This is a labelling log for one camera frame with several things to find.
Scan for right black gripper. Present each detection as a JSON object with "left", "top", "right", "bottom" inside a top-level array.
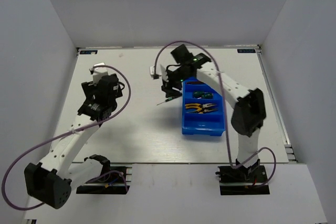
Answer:
[{"left": 162, "top": 67, "right": 192, "bottom": 99}]

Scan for small black green screwdriver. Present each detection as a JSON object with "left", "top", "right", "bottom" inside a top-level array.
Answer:
[{"left": 157, "top": 95, "right": 181, "bottom": 105}]

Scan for yellow long nose pliers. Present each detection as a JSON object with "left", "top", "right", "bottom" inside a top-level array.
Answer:
[{"left": 185, "top": 103, "right": 216, "bottom": 110}]

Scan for green stubby screwdriver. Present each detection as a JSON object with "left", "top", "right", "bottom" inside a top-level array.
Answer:
[
  {"left": 202, "top": 92, "right": 213, "bottom": 99},
  {"left": 193, "top": 91, "right": 204, "bottom": 99}
]

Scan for dark hex key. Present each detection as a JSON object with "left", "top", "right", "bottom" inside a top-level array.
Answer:
[{"left": 185, "top": 81, "right": 204, "bottom": 85}]

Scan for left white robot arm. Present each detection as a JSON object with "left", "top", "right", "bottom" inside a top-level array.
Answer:
[{"left": 24, "top": 74, "right": 122, "bottom": 209}]

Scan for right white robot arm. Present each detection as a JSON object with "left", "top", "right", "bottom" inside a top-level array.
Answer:
[{"left": 159, "top": 42, "right": 266, "bottom": 182}]

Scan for blue compartment tray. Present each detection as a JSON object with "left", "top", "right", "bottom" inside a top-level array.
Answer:
[{"left": 182, "top": 78, "right": 226, "bottom": 136}]

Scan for left blue corner label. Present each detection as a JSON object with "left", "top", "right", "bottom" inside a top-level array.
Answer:
[{"left": 79, "top": 50, "right": 98, "bottom": 55}]

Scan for blue corner label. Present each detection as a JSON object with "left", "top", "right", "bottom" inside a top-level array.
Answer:
[
  {"left": 79, "top": 50, "right": 98, "bottom": 55},
  {"left": 237, "top": 49, "right": 256, "bottom": 54}
]

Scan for right blue corner label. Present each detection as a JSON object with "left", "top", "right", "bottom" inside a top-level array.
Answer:
[{"left": 237, "top": 49, "right": 256, "bottom": 54}]

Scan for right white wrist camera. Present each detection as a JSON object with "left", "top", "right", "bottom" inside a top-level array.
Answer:
[{"left": 149, "top": 65, "right": 167, "bottom": 82}]

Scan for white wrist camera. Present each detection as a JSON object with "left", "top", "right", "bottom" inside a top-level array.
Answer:
[
  {"left": 89, "top": 62, "right": 108, "bottom": 85},
  {"left": 149, "top": 65, "right": 167, "bottom": 82}
]

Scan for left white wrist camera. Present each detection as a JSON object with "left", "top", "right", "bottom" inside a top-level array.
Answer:
[{"left": 89, "top": 62, "right": 108, "bottom": 85}]

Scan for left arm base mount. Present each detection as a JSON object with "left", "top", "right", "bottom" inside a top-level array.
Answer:
[{"left": 76, "top": 155, "right": 132, "bottom": 195}]

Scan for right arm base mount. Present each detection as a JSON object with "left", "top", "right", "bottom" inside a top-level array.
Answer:
[{"left": 215, "top": 165, "right": 270, "bottom": 196}]

